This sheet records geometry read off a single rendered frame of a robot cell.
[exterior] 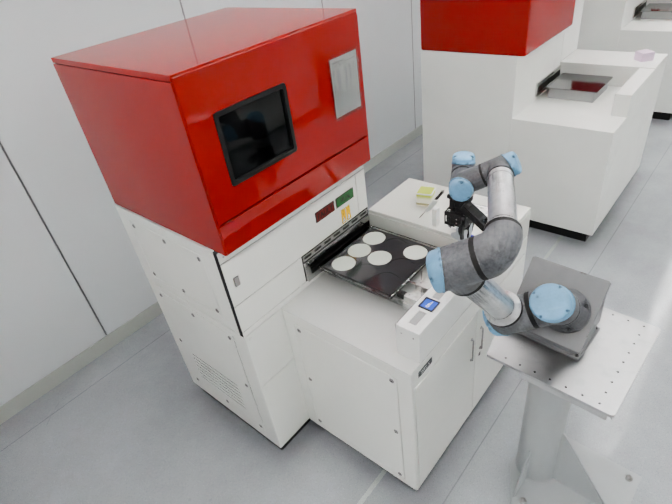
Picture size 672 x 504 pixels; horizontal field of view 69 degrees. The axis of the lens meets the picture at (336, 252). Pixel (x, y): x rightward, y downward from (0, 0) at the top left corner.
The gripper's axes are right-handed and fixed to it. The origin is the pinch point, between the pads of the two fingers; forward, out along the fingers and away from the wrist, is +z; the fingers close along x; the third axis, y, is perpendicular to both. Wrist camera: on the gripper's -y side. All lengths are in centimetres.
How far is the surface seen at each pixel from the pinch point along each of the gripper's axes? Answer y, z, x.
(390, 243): 38.5, 16.1, -4.1
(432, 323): -5.4, 11.5, 31.7
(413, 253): 25.8, 16.0, -3.1
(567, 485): -52, 103, 4
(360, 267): 38.9, 16.1, 16.3
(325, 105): 53, -48, 10
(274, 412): 56, 73, 65
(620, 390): -61, 24, 14
